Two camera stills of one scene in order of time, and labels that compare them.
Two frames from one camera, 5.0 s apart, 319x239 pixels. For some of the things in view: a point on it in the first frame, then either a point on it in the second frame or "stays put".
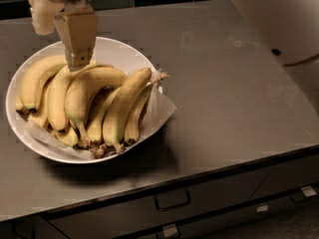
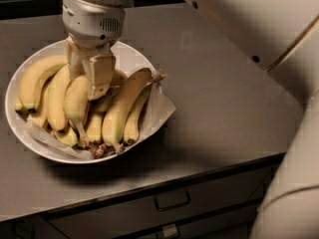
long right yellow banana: [115, 119] stays put
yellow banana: [133, 125] stays put
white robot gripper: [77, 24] -> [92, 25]
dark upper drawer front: [120, 217] stays put
